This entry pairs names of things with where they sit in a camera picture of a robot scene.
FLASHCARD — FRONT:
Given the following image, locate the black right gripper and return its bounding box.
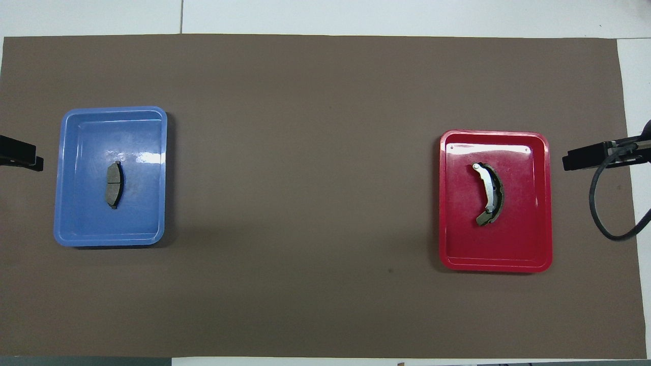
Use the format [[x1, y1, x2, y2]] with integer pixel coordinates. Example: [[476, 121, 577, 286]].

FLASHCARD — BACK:
[[562, 119, 651, 171]]

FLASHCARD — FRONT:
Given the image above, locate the red plastic tray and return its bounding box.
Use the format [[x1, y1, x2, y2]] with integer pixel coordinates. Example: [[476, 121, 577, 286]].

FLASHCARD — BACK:
[[439, 130, 553, 273]]

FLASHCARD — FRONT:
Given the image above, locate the blue plastic tray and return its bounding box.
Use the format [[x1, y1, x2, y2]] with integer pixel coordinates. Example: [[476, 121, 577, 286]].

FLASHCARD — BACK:
[[53, 106, 168, 248]]

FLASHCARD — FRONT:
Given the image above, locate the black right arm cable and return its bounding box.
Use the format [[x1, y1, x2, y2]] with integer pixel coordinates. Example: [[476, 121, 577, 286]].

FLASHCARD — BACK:
[[588, 141, 651, 242]]

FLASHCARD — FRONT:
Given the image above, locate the dark grey brake pad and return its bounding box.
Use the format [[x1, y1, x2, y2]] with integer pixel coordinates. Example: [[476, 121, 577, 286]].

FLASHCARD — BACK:
[[105, 161, 124, 209]]

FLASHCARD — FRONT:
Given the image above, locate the curved brake shoe metal rib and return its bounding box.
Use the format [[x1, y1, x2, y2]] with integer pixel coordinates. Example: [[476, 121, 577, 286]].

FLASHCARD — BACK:
[[472, 162, 505, 226]]

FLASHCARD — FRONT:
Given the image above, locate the brown table mat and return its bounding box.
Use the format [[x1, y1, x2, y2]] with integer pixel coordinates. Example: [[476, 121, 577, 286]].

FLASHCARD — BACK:
[[0, 34, 647, 359]]

